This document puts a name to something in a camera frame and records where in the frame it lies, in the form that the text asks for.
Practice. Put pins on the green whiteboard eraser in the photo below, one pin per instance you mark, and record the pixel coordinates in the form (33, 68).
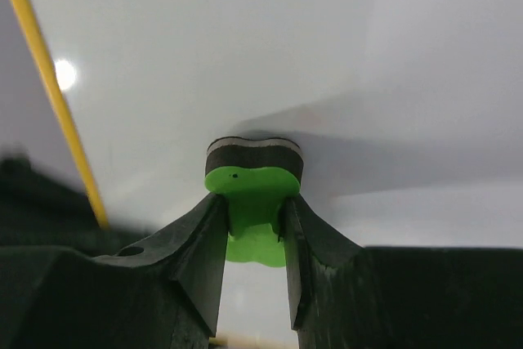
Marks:
(255, 176)

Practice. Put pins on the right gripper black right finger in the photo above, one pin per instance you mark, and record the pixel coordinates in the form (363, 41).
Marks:
(342, 295)

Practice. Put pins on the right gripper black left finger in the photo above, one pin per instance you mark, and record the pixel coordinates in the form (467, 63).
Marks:
(160, 292)

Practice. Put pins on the yellow framed whiteboard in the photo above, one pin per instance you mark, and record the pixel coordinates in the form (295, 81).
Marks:
(408, 114)

